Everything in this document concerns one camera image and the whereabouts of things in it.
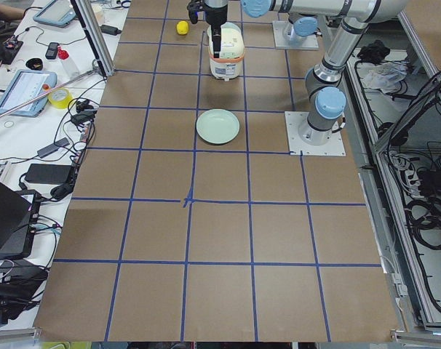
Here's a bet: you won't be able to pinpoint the blue framed tablet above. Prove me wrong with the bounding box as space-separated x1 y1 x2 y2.
33 0 76 28
0 70 57 117

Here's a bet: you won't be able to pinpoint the aluminium frame post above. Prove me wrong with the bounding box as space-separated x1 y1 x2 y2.
71 0 115 77

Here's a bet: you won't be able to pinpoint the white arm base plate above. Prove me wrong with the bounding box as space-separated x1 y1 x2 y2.
285 111 346 156

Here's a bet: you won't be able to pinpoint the rear arm base plate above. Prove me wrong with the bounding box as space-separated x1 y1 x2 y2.
272 20 319 50

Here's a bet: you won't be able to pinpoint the black cable coils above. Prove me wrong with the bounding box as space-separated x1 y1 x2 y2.
404 198 441 252

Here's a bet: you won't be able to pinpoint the black power adapter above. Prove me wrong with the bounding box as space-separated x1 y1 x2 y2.
25 164 72 185

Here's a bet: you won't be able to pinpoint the clear bottle red cap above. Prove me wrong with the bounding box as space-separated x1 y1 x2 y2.
57 46 79 79

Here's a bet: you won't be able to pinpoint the yellow toy potato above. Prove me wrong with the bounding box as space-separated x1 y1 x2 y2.
175 20 189 36

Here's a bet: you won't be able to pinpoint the white crumpled cloth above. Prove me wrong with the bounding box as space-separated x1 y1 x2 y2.
362 63 408 93

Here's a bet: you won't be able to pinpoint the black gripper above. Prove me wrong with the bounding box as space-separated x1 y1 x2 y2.
204 0 228 58

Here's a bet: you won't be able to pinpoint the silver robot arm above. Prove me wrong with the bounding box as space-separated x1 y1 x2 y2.
242 1 407 132
207 16 317 63

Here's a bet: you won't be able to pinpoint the black laptop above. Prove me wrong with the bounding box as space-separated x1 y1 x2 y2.
0 182 40 260

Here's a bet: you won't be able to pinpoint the yellow tape roll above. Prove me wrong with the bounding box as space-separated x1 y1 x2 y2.
47 88 73 109

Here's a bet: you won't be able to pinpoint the white rice cooker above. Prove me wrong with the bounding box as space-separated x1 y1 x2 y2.
207 22 245 81

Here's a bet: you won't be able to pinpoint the black phone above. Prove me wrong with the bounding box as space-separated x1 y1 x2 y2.
45 42 59 60

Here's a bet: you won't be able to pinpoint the light green plate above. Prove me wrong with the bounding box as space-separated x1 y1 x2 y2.
196 109 240 145

